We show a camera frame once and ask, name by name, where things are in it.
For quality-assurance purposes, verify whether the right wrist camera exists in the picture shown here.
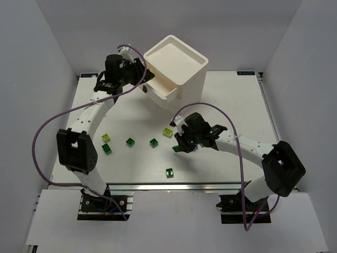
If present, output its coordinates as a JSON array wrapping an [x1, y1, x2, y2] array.
[[170, 115, 186, 135]]

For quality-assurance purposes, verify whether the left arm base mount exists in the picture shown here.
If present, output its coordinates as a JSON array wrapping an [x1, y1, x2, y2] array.
[[77, 190, 133, 221]]

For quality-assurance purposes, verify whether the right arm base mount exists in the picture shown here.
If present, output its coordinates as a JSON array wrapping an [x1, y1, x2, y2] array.
[[216, 194, 271, 225]]

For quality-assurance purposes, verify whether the dark green lego left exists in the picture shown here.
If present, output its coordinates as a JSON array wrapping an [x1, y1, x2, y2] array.
[[102, 143, 112, 155]]

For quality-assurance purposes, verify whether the dark green lego middle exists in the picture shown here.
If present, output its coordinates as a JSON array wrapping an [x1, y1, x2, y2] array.
[[149, 138, 158, 148]]

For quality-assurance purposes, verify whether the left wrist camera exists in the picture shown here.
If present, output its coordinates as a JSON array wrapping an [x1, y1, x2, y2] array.
[[118, 46, 134, 62]]

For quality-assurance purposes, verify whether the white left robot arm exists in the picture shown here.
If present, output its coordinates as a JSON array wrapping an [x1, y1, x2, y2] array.
[[56, 54, 155, 195]]

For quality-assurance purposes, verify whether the green long lego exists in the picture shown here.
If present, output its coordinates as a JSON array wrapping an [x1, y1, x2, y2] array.
[[172, 145, 180, 153]]

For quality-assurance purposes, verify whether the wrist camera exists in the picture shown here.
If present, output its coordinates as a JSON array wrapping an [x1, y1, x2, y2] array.
[[170, 115, 186, 135], [118, 46, 134, 62]]

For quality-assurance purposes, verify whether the dark green lego front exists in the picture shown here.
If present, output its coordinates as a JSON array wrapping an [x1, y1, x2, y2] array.
[[165, 168, 174, 178]]

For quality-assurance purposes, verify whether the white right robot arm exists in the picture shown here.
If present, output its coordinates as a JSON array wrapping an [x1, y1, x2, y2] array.
[[170, 112, 306, 212]]

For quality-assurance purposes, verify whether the dark green lego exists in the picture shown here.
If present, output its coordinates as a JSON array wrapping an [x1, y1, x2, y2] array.
[[102, 143, 112, 155], [149, 138, 158, 148], [165, 168, 174, 178], [126, 138, 135, 147]]

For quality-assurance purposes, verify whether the white drawer cabinet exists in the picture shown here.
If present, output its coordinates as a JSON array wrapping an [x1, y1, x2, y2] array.
[[144, 35, 209, 113]]

